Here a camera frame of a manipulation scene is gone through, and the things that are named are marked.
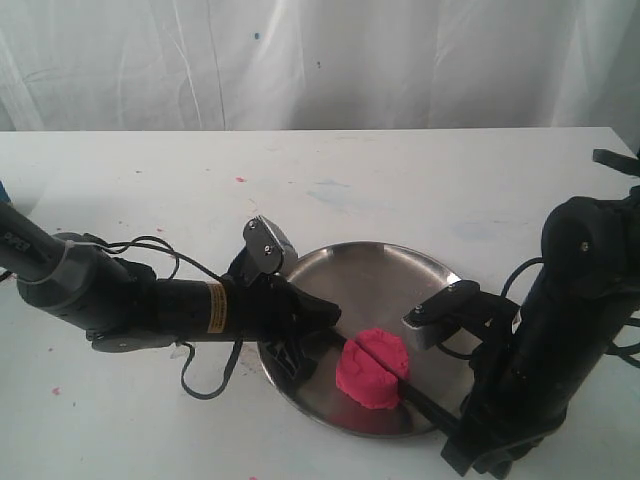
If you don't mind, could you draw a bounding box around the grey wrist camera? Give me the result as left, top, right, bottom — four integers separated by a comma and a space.
227, 215, 298, 285
402, 280, 519, 350

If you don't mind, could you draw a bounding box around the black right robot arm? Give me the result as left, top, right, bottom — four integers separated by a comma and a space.
441, 187, 639, 479

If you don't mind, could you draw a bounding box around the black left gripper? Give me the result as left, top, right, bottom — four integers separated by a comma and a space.
222, 274, 342, 384

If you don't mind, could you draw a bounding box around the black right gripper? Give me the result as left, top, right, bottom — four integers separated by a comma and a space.
441, 344, 575, 475

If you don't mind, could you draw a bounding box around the black knife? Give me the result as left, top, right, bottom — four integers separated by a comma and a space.
299, 329, 464, 436

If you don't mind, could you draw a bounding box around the blue box at edge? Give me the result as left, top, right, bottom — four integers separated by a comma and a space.
0, 182, 11, 204

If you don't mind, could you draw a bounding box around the round steel plate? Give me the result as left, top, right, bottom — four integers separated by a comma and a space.
258, 242, 473, 438

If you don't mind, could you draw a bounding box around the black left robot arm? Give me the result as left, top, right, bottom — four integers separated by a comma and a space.
1, 204, 341, 380

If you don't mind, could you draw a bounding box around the black right camera cable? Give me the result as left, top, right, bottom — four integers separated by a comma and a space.
439, 257, 640, 371

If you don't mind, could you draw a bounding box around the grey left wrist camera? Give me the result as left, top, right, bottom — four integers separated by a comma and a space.
227, 215, 298, 285

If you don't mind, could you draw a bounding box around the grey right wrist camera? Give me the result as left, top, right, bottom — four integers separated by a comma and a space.
402, 280, 519, 350

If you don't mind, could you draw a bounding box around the pink play dough lump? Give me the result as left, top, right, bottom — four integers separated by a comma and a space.
335, 328, 410, 410

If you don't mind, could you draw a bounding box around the white backdrop curtain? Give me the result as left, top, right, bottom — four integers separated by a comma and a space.
1, 1, 639, 136

